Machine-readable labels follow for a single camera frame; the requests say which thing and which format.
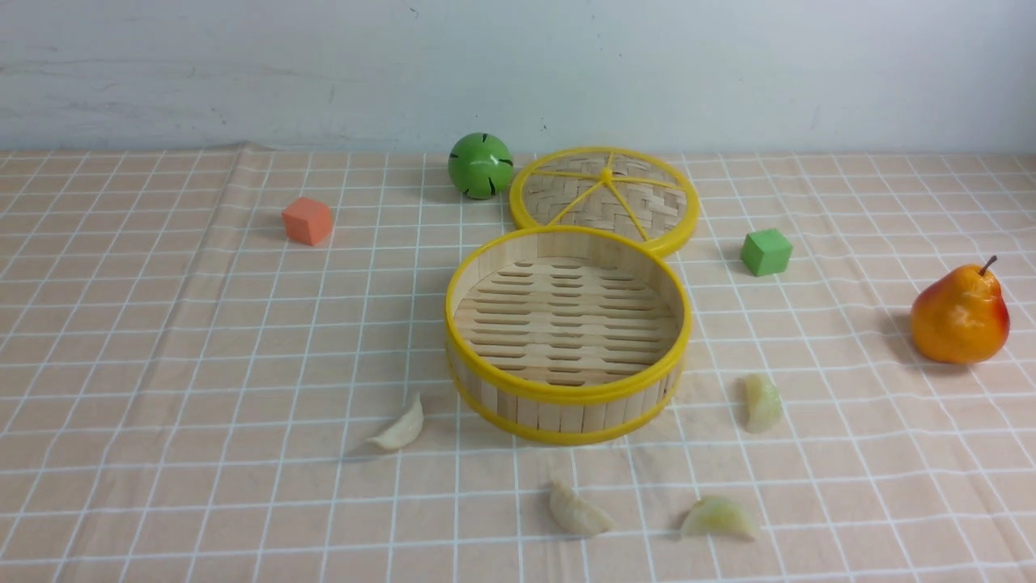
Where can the white dumpling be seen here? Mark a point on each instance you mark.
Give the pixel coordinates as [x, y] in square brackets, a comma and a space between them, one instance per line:
[404, 430]
[576, 515]

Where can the green ball with black slits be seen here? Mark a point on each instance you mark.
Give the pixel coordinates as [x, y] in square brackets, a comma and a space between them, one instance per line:
[480, 166]

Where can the greenish dumpling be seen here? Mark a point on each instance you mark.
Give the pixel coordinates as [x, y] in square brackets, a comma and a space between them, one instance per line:
[718, 516]
[763, 403]

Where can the bamboo steamer lid yellow rim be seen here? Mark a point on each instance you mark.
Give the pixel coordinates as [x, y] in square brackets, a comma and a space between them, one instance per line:
[617, 190]

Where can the orange yellow toy pear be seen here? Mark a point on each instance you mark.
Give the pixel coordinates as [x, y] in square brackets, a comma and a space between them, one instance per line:
[962, 318]

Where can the checkered beige tablecloth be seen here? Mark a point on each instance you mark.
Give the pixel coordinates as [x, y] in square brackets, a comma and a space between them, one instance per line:
[187, 393]

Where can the orange cube block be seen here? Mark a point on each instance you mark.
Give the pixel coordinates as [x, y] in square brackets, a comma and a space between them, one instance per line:
[307, 221]

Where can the green cube block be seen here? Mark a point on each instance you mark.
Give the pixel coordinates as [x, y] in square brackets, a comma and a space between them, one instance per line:
[766, 252]

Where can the bamboo steamer tray yellow rim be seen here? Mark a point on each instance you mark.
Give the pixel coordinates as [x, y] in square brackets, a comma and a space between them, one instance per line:
[566, 335]

